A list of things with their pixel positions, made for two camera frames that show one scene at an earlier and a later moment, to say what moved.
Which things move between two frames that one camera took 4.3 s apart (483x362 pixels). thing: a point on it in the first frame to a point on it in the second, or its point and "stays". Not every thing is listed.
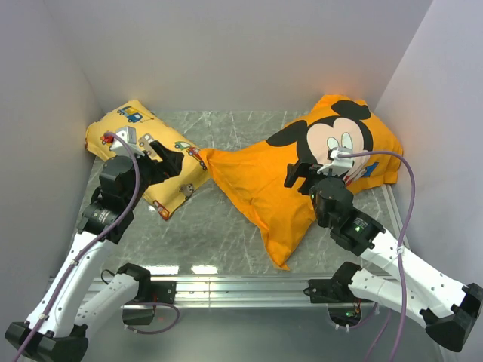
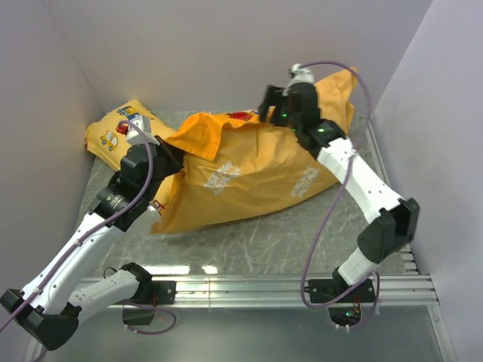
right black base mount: (344, 307) stays
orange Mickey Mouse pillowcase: (283, 215) to (239, 163)
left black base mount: (161, 292) stays
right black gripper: (300, 169) to (275, 98)
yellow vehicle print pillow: (165, 196) stays
